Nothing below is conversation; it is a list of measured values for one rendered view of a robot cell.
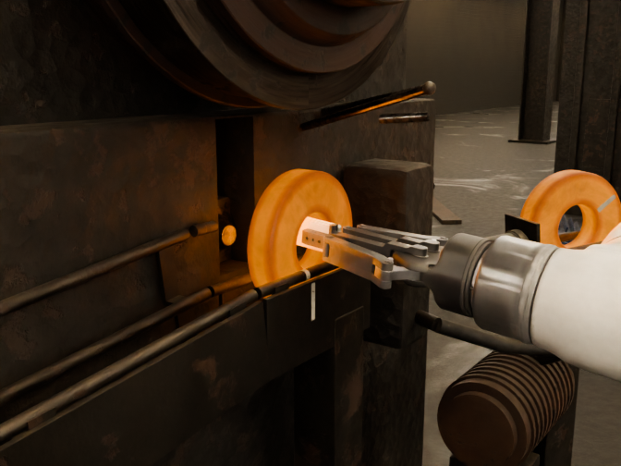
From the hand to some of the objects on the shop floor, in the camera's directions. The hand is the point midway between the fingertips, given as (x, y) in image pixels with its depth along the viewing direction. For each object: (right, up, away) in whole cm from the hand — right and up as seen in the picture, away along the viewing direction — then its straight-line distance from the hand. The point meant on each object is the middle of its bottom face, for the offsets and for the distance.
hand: (310, 232), depth 78 cm
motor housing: (+28, -69, +33) cm, 81 cm away
